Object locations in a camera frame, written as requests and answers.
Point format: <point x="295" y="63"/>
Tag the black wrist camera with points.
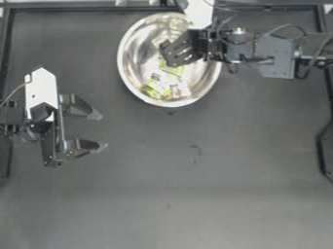
<point x="41" y="112"/>

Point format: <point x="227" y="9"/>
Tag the steel bowl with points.
<point x="138" y="58"/>

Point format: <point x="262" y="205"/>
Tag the white twist-wrapped candy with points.
<point x="175" y="90"/>
<point x="155" y="78"/>

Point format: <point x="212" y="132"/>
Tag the green candy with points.
<point x="154" y="92"/>
<point x="171" y="69"/>

